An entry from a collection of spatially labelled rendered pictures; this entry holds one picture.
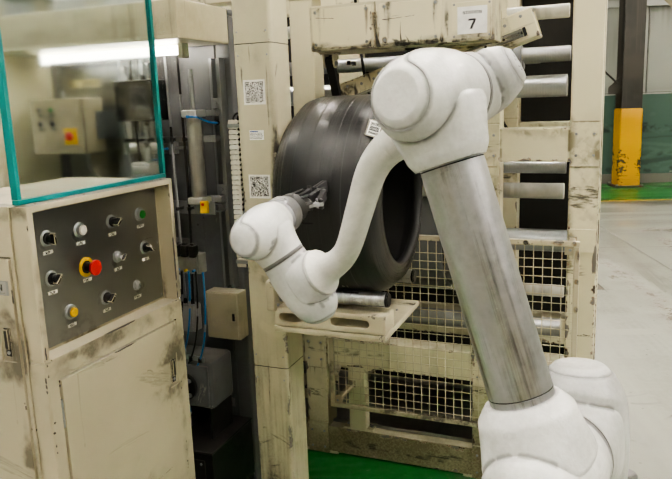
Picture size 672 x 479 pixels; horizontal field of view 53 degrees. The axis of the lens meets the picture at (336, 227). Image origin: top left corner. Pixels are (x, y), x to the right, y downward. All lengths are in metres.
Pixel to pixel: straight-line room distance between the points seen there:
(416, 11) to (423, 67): 1.25
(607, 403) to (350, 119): 1.03
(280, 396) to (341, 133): 0.93
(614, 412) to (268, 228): 0.74
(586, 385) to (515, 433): 0.22
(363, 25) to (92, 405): 1.38
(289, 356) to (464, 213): 1.34
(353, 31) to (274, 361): 1.10
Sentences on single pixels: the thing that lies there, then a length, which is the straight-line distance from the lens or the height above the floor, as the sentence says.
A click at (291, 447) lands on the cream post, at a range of 2.37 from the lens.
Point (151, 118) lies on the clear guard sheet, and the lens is 2.04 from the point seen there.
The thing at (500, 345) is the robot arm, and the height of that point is 1.11.
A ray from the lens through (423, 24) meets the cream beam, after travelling 2.19.
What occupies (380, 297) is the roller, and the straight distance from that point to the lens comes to 1.96.
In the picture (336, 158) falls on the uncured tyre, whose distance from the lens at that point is 1.81.
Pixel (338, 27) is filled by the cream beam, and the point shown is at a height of 1.71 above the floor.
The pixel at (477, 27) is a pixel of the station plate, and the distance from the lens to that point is 2.16.
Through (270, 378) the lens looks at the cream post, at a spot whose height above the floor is 0.58.
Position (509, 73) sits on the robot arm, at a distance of 1.14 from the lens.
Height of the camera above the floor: 1.48
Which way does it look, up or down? 11 degrees down
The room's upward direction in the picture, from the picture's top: 2 degrees counter-clockwise
